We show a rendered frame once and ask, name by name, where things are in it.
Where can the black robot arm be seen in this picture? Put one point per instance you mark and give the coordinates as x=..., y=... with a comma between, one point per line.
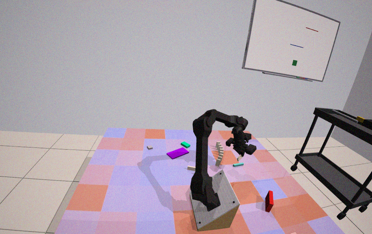
x=201, y=183

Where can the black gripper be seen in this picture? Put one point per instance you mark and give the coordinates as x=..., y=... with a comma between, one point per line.
x=240, y=146

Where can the purple flat rectangular block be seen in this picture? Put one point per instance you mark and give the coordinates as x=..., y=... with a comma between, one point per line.
x=177, y=153

